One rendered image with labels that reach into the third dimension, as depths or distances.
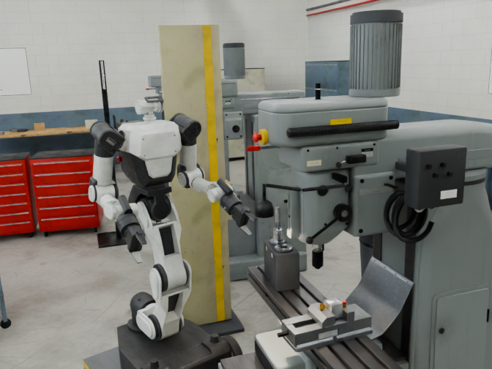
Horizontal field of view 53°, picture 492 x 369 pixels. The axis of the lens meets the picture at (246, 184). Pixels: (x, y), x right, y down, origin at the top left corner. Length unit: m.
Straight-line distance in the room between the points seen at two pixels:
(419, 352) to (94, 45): 9.38
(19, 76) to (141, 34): 2.53
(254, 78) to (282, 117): 8.69
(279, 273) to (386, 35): 1.17
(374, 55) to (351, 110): 0.24
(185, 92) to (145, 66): 7.31
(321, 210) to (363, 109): 0.41
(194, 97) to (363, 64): 1.80
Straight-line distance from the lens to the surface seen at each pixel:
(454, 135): 2.21
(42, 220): 6.58
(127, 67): 10.80
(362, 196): 1.99
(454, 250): 2.25
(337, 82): 9.21
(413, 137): 2.08
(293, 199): 1.97
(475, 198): 2.24
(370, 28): 1.99
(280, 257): 2.37
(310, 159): 1.85
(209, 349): 2.70
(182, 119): 2.56
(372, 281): 2.41
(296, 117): 1.79
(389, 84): 2.01
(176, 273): 2.50
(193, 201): 3.68
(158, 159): 2.40
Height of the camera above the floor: 2.04
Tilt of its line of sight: 14 degrees down
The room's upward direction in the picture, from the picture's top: 2 degrees counter-clockwise
